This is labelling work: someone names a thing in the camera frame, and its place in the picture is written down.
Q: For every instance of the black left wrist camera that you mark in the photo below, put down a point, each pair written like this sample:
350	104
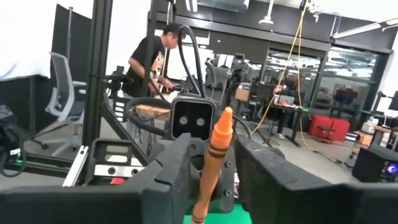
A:
192	119

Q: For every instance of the red box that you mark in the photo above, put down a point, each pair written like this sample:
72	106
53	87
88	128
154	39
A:
329	127

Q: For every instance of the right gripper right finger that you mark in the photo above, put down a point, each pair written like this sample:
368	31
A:
264	193

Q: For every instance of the cardboard box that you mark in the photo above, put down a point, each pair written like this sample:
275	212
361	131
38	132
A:
242	93

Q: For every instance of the black upright frame post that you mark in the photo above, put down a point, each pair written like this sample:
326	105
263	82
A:
150	31
98	62

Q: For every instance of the person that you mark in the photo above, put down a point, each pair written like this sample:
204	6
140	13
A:
146	62

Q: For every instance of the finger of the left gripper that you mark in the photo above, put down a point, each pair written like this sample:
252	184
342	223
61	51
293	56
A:
228	180
197	158

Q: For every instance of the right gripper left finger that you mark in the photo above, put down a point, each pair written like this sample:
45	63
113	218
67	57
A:
174	186

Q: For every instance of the black computer tower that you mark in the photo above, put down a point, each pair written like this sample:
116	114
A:
370	165

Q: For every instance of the grey office chair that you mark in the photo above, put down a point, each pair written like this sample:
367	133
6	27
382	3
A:
62	81

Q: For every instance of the black bag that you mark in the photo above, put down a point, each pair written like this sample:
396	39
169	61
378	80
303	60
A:
9	130

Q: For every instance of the red plastic bin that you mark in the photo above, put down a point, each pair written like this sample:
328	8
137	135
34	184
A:
117	181

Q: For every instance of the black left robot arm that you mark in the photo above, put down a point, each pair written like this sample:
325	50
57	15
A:
224	77

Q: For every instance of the orange crayon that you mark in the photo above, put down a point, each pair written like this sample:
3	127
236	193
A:
214	155

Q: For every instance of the black monitor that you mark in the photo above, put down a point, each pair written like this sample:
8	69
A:
394	101

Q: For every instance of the black background desk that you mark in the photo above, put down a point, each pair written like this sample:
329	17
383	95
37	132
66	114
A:
289	108

